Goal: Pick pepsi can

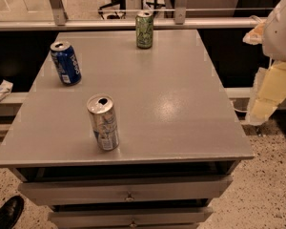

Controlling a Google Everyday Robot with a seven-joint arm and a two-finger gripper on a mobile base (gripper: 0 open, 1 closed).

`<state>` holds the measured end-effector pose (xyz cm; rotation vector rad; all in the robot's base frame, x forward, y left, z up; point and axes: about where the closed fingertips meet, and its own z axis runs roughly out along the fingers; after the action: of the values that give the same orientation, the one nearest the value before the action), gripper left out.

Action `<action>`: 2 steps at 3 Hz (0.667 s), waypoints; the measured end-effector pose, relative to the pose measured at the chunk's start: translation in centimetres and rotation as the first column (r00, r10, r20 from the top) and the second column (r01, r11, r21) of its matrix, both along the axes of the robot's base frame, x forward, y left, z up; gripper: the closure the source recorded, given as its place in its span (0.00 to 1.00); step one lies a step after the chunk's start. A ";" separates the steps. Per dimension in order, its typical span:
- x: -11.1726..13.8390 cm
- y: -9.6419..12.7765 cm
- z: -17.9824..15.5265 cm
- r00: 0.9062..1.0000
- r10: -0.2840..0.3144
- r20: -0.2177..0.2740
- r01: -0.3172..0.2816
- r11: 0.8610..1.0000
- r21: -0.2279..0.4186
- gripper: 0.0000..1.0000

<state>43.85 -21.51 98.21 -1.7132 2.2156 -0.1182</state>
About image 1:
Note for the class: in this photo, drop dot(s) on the upper grey drawer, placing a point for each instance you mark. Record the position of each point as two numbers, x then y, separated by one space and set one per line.
125 190

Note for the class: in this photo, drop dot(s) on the grey drawer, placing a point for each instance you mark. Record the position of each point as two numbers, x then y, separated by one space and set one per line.
125 190
130 218

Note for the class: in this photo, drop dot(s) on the blue pepsi can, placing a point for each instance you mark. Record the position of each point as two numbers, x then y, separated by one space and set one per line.
65 61

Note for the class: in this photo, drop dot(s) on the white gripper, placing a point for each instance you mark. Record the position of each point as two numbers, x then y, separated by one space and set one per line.
280 35

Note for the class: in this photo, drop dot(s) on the lower grey drawer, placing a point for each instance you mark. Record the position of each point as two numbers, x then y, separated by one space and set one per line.
130 218

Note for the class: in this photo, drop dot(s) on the silver soda can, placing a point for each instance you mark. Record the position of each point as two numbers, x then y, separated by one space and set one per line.
103 119

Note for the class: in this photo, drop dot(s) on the black leather shoe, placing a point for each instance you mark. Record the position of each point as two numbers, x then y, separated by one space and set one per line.
10 212

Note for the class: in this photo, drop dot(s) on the green soda can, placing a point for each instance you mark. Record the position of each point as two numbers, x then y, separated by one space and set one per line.
144 29

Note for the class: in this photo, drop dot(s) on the metal railing frame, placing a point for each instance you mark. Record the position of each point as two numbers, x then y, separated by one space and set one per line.
77 15

